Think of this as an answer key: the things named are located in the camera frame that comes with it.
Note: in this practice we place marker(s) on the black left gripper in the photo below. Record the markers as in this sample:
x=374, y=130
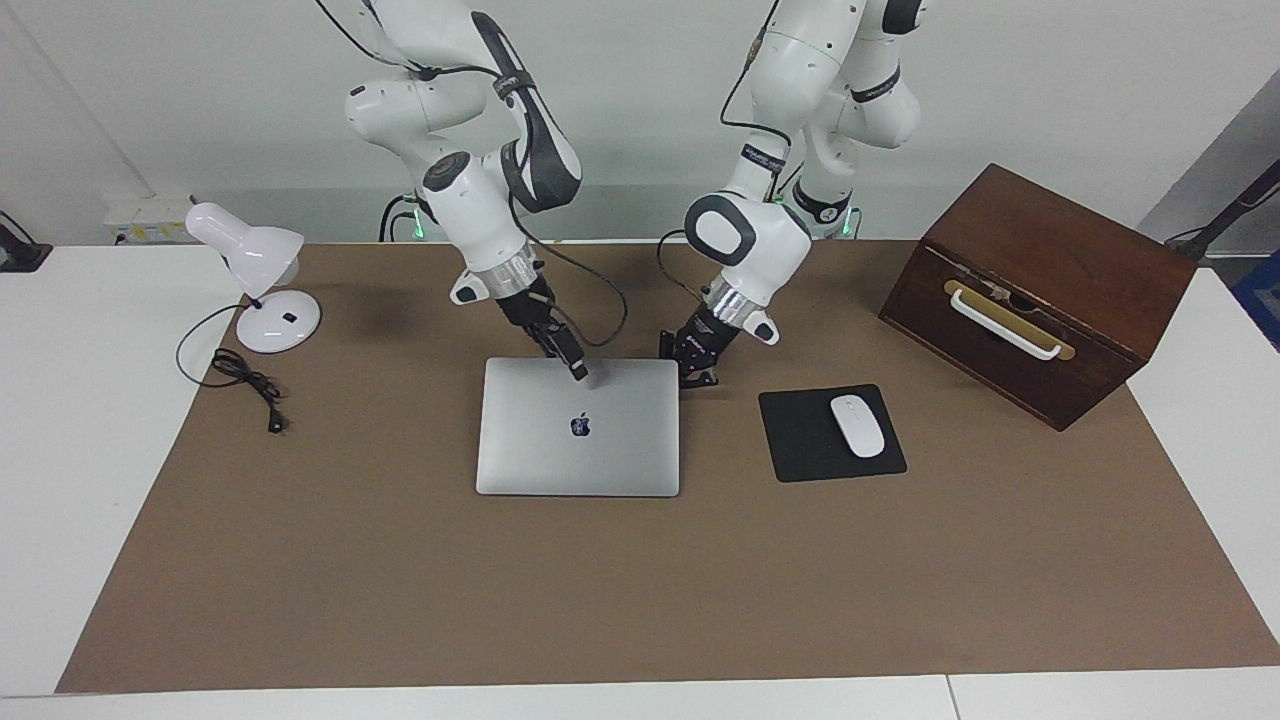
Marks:
x=705, y=340

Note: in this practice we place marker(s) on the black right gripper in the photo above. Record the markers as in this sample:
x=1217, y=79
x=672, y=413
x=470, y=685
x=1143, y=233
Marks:
x=530, y=310

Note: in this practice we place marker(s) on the silver laptop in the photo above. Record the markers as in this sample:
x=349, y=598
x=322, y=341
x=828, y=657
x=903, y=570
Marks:
x=560, y=460

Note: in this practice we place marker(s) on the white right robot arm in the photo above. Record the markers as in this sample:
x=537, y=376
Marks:
x=470, y=210

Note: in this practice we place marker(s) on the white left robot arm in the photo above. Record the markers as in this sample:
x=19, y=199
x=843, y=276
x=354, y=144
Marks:
x=760, y=240

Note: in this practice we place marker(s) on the black mouse pad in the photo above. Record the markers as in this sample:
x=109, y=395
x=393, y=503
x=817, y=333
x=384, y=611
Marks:
x=800, y=440

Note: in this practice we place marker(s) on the white computer mouse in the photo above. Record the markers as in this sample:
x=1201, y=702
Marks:
x=858, y=427

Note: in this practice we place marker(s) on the brown table mat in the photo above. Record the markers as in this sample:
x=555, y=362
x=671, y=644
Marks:
x=640, y=580

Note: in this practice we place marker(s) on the white desk lamp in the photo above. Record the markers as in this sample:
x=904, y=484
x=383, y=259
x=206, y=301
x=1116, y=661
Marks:
x=255, y=250

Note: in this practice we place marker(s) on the dark brown wooden box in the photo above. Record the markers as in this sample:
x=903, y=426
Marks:
x=1100, y=290

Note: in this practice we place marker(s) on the white power strip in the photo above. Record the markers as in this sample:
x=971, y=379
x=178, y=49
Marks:
x=150, y=215

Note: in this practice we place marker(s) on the black stand pole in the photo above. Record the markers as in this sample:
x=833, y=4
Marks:
x=1230, y=215

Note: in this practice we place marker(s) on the blue bin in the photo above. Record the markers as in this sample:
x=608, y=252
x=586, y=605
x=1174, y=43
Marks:
x=1262, y=300

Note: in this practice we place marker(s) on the black clamp mount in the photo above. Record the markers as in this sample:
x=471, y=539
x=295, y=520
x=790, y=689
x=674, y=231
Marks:
x=20, y=255

